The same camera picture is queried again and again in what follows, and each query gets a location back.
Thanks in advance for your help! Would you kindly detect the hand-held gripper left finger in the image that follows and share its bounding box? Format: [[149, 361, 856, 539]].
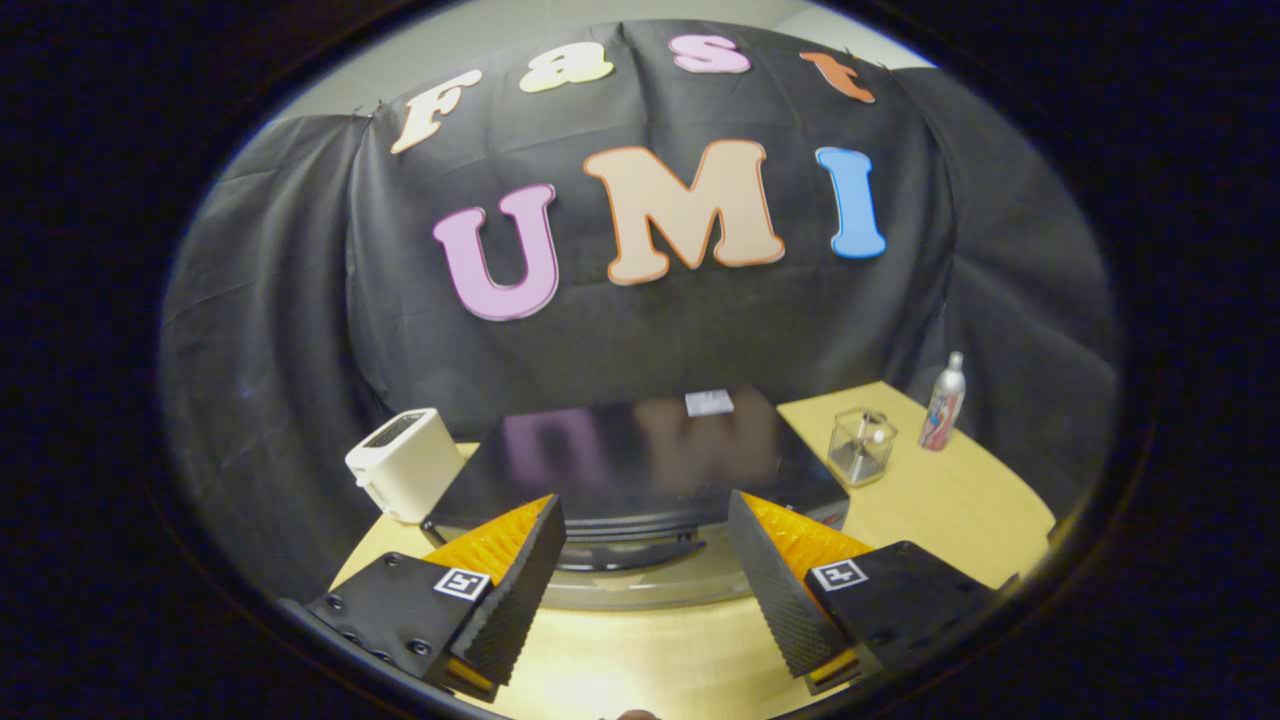
[[290, 492, 569, 703]]

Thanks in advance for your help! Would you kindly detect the spray bottle with pink label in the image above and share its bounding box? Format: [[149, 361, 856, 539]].
[[919, 351, 968, 453]]

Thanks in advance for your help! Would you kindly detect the clear glass container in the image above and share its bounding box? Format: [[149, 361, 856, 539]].
[[827, 407, 899, 489]]

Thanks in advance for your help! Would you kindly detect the black toaster oven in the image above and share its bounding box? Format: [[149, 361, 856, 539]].
[[423, 385, 851, 612]]

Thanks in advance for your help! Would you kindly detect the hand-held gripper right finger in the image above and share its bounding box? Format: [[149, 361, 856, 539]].
[[726, 489, 1003, 696]]

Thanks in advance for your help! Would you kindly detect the white bread toaster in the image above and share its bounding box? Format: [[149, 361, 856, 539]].
[[345, 407, 468, 525]]

